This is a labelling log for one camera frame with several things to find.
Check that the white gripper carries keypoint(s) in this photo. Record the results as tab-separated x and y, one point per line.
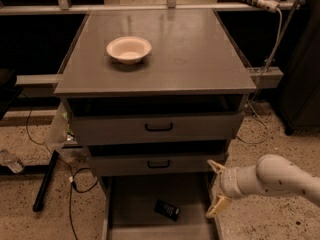
227	181

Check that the dark blue rxbar wrapper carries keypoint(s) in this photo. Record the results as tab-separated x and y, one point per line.
166	209

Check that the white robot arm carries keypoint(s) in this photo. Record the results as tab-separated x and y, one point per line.
271	175

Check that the grey middle drawer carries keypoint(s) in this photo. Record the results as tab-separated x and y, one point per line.
155	158

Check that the grey drawer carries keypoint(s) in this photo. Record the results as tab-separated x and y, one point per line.
155	158
131	201
151	119

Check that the grey bottom drawer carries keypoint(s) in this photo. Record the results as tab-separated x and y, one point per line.
131	201

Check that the grey drawer cabinet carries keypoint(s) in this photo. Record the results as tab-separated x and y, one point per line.
191	55

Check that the grey top drawer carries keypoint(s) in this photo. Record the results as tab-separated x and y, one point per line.
151	119

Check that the dark cabinet at right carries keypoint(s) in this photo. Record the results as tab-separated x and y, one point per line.
298	98

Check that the white paper bowl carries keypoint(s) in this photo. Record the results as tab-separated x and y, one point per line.
129	50

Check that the clear plastic bag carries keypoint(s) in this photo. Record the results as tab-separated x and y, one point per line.
60	137

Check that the black metal floor bar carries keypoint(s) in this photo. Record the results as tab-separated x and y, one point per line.
39	201

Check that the clear plastic water bottle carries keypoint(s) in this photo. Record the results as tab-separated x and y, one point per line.
11	161

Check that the grey metal rail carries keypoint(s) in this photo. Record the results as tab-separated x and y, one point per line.
263	80

